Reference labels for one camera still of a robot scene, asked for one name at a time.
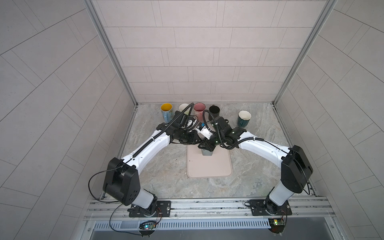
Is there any right controller circuit board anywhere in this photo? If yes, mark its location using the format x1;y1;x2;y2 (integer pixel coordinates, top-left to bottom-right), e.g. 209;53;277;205
268;219;286;234

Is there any aluminium mounting rail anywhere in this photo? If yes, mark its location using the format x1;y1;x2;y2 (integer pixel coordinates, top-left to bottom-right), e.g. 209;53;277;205
81;196;336;221

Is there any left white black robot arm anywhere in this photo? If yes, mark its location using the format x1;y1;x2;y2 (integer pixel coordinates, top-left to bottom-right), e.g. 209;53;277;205
103;111;202;216

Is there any dark green mug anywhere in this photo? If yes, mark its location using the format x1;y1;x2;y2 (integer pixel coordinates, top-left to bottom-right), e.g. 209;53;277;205
237;111;252;128

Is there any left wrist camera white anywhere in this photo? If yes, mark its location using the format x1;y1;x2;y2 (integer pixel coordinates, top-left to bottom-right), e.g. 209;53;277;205
187;117;196;129

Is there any pink mug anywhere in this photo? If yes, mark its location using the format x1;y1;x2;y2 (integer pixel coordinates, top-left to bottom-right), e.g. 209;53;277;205
194;103;206;122

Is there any blue butterfly mug yellow inside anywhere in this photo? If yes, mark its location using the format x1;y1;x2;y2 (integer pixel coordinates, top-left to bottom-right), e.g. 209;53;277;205
161;103;174;123

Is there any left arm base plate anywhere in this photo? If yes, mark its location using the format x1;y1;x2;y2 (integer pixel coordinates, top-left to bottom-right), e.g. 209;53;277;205
128;199;171;218

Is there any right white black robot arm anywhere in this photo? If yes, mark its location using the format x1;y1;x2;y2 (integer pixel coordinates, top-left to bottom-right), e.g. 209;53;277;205
196;117;313;215

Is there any controller circuit board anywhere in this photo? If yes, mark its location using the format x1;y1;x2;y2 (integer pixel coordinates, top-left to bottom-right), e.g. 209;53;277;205
268;219;286;234
139;221;157;237

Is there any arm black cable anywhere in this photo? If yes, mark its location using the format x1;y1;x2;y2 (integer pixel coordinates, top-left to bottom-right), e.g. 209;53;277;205
87;102;196;237
202;109;312;196

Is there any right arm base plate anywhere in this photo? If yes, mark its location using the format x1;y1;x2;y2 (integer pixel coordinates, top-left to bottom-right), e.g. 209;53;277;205
244;200;293;216

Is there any beige rectangular tray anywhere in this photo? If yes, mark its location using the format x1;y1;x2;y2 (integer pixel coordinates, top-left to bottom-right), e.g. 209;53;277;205
187;145;233;179

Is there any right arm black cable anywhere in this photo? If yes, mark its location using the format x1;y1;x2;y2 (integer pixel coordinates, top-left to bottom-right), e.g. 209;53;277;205
202;109;312;196

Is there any left controller circuit board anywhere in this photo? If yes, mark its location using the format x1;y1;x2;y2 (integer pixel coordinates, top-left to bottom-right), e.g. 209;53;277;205
139;221;157;237

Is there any light green mug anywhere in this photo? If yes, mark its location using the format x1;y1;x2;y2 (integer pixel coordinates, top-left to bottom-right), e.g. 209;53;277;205
179;104;191;116

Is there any black mug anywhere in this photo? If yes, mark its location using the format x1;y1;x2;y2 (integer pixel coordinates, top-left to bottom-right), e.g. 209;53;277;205
209;105;221;118

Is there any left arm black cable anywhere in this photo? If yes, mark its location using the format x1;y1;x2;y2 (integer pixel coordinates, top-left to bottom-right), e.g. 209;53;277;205
87;102;196;237

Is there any grey mug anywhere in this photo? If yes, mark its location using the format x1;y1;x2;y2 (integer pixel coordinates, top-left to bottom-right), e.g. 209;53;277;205
201;149;213;156

